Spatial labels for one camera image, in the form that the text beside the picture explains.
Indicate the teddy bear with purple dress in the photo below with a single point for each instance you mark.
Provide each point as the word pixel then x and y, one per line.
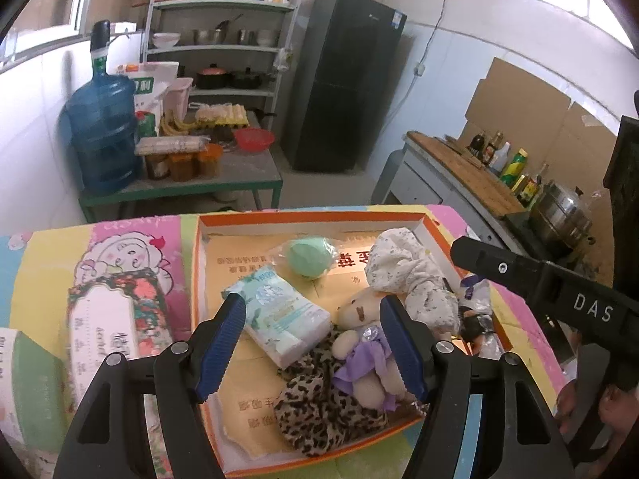
pixel 357 309

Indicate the pink floral tissue pack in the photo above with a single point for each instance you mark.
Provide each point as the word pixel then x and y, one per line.
pixel 115 319

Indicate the green round soft ball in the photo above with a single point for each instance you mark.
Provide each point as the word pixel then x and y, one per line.
pixel 309 257

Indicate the green and white tissue pack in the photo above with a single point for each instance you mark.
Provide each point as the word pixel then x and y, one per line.
pixel 35 384

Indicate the dark cabinet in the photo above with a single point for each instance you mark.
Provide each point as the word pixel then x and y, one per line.
pixel 621 169

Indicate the person's right hand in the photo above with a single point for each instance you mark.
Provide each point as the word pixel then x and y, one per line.
pixel 619 409

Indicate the low green table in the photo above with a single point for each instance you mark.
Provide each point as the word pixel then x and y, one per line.
pixel 239 169

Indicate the grey kitchen counter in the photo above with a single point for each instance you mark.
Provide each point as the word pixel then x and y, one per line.
pixel 424 179

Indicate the clear plastic bag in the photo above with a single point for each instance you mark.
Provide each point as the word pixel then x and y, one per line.
pixel 474 289

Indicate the white sack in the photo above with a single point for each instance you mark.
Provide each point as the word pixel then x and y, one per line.
pixel 150 85

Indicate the cooking oil bottle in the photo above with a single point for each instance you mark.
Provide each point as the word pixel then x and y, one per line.
pixel 531 187

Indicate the bunch of bananas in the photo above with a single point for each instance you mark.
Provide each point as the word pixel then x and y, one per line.
pixel 174 124

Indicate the blue water jug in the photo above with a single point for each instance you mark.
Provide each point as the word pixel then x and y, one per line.
pixel 100 129

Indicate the black wok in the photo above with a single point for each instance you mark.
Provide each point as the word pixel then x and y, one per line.
pixel 248 80

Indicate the small black fabric item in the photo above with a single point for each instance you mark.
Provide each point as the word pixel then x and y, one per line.
pixel 469 324

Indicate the orange cardboard box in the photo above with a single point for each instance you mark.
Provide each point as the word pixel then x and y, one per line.
pixel 249 259

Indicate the leopard print fabric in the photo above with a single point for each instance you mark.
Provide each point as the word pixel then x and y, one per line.
pixel 319 409

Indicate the brown cardboard sheet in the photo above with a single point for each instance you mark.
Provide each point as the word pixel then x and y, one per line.
pixel 524 105

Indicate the white bowl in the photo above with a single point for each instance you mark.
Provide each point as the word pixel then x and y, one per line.
pixel 166 40

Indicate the wall socket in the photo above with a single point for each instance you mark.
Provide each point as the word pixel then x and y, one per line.
pixel 421 69

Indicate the white floral cloth bag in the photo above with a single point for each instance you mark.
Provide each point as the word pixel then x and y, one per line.
pixel 399 259

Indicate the dark refrigerator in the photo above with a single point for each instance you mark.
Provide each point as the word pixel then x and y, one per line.
pixel 344 85

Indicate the water jug pump dispenser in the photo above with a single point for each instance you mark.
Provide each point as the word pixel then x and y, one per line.
pixel 101 40

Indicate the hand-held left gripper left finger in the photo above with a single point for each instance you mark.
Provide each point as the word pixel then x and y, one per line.
pixel 219 354

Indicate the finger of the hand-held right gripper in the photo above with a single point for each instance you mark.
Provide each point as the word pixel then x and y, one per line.
pixel 499 267

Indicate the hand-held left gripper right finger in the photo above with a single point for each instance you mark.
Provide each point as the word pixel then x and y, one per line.
pixel 402 354

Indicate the red cooking pot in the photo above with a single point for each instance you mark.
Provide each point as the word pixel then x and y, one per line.
pixel 212 79

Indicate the orange jar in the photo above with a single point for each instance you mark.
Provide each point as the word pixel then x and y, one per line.
pixel 157 164
pixel 180 165
pixel 209 159

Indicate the packet of dry noodles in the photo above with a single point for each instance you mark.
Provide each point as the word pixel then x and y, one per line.
pixel 172 144

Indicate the white plastic bottle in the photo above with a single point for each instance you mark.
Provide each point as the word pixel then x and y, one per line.
pixel 501 157

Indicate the dark sauce bottle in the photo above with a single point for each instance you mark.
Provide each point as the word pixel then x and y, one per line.
pixel 478 144

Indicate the white metal shelf rack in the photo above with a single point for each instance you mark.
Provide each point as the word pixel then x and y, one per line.
pixel 224 5

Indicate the steel pot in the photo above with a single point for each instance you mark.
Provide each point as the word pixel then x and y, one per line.
pixel 561 214

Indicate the egg tray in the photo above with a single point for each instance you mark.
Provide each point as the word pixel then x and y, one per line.
pixel 219 114

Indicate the green and yellow bottle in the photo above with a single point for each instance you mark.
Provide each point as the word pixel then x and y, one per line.
pixel 514 167

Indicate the white and blue tissue pack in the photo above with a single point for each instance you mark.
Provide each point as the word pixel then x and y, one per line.
pixel 279 309

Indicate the red plastic basin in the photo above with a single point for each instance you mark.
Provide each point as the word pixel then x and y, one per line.
pixel 252 139

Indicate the pink plastic bin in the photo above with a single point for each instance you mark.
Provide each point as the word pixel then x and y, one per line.
pixel 178 97

